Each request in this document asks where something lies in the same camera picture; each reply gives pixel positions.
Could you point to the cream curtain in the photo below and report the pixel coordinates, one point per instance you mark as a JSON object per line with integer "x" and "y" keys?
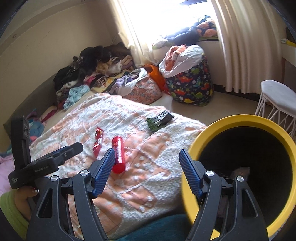
{"x": 249, "y": 34}

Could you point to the red small candy wrapper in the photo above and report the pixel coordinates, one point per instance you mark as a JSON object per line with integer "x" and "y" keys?
{"x": 98, "y": 141}

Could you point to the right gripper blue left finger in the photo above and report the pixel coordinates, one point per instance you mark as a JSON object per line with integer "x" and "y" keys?
{"x": 100, "y": 171}

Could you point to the lime green sleeve forearm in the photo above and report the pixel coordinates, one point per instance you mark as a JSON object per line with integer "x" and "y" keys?
{"x": 12, "y": 214}

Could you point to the pile of clothes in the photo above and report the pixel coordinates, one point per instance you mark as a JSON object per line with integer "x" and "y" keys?
{"x": 98, "y": 67}

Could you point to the white bag with clothes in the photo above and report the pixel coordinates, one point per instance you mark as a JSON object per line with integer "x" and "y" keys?
{"x": 190, "y": 57}

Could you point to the orange patterned cloth on sill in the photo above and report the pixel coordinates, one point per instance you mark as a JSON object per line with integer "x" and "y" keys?
{"x": 207, "y": 29}

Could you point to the orange white chenille blanket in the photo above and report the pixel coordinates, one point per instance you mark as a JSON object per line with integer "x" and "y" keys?
{"x": 150, "y": 186}

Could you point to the dinosaur print laundry basket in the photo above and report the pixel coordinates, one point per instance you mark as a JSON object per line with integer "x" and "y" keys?
{"x": 193, "y": 86}

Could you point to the left hand painted nails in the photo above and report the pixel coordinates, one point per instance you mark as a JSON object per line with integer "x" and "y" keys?
{"x": 21, "y": 200}

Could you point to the dark jacket on sill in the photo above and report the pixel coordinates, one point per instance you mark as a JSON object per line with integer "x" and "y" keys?
{"x": 186, "y": 36}

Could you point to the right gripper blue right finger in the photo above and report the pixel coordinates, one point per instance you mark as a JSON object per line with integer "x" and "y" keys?
{"x": 192, "y": 173}

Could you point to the floral pink bag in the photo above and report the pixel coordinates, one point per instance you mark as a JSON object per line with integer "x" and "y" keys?
{"x": 146, "y": 91}

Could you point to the light blue crumpled cloth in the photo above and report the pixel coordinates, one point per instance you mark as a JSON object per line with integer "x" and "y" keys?
{"x": 75, "y": 94}

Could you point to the orange bag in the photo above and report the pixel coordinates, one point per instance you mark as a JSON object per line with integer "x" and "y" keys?
{"x": 157, "y": 77}

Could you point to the red cylindrical snack tube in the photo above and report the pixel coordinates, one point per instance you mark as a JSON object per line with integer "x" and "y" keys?
{"x": 118, "y": 146}

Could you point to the yellow rim trash bin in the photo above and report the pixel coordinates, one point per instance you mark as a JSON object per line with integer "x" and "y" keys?
{"x": 248, "y": 167}

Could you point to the green black snack packet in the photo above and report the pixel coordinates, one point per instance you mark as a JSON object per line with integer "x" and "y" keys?
{"x": 157, "y": 122}

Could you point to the white wire stool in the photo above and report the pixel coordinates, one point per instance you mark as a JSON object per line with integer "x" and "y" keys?
{"x": 282, "y": 99}

